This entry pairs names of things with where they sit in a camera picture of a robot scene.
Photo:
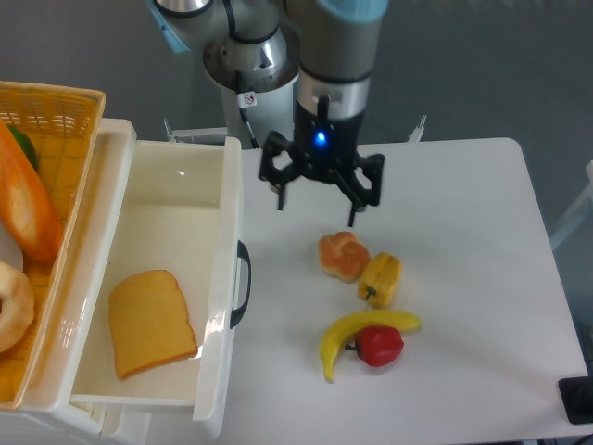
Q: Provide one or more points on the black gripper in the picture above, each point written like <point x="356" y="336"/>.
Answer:
<point x="324" y="150"/>

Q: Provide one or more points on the orange toy bread slice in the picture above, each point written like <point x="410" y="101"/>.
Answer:
<point x="149" y="322"/>

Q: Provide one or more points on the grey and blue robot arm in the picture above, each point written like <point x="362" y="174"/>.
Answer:
<point x="294" y="78"/>

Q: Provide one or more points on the toy knotted bread roll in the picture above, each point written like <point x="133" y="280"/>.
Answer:
<point x="343" y="256"/>

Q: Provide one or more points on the open white upper drawer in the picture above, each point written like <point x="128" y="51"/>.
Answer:
<point x="181" y="212"/>

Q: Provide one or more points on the white plastic drawer cabinet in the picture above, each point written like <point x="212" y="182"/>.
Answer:
<point x="46" y="414"/>

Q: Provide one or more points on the yellow toy bell pepper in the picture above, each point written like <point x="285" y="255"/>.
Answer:
<point x="379" y="280"/>

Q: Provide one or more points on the yellow toy banana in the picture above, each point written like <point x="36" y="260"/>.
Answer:
<point x="337" y="335"/>

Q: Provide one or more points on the red toy bell pepper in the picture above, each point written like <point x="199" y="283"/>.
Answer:
<point x="377" y="346"/>

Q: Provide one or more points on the orange woven plastic basket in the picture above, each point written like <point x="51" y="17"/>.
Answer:
<point x="62" y="123"/>

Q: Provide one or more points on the orange toy baguette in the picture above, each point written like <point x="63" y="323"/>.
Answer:
<point x="27" y="211"/>

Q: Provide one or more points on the green toy pepper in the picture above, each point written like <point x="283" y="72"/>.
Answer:
<point x="26" y="145"/>

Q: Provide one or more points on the beige toy bagel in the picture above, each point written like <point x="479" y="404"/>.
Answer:
<point x="17" y="305"/>

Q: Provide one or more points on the black device at table edge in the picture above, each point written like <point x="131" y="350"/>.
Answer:
<point x="576" y="396"/>

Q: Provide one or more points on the black drawer handle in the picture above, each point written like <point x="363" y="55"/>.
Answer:
<point x="243" y="284"/>

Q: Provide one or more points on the white frame at right edge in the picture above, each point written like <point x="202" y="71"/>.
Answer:
<point x="575" y="214"/>

